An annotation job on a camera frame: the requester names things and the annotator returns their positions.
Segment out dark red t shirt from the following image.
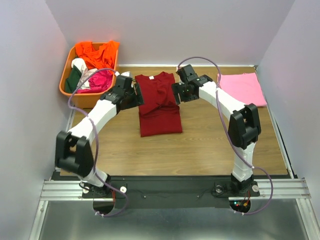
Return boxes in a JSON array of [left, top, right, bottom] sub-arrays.
[[135, 71, 183, 137]]

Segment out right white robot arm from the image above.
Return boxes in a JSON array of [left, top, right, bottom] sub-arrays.
[[171, 80, 261, 195]]

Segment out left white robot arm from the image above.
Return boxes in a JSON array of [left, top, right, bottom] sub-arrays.
[[55, 83, 144, 197]]

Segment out magenta t shirt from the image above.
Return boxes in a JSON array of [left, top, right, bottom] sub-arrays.
[[76, 68, 113, 94]]

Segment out white t shirt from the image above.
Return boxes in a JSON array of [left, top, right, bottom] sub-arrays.
[[68, 57, 98, 92]]

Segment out orange t shirt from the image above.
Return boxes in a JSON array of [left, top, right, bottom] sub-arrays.
[[74, 40, 120, 70]]

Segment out orange plastic laundry basket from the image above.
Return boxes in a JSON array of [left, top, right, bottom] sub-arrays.
[[58, 42, 119, 109]]

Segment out dark green t shirt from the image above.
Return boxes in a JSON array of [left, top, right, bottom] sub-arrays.
[[64, 67, 82, 94]]

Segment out folded pink t shirt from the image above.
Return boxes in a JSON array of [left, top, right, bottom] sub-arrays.
[[220, 73, 267, 107]]

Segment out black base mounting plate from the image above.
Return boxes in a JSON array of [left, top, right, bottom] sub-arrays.
[[79, 175, 260, 213]]

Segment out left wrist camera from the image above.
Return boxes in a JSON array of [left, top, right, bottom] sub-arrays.
[[113, 71, 133, 95]]

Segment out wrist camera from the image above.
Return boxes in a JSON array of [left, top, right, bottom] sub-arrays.
[[176, 64, 198, 84], [113, 71, 133, 95]]

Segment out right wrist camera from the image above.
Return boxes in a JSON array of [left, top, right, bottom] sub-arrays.
[[176, 64, 198, 84]]

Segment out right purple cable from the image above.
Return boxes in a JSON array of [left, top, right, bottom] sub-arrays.
[[176, 56, 274, 216]]

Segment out purple cable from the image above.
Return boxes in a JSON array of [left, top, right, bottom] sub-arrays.
[[176, 56, 274, 216], [67, 67, 130, 218]]

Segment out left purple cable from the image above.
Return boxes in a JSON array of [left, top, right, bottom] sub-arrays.
[[67, 67, 130, 218]]

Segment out aluminium frame rail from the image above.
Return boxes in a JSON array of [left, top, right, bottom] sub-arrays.
[[28, 66, 312, 240]]

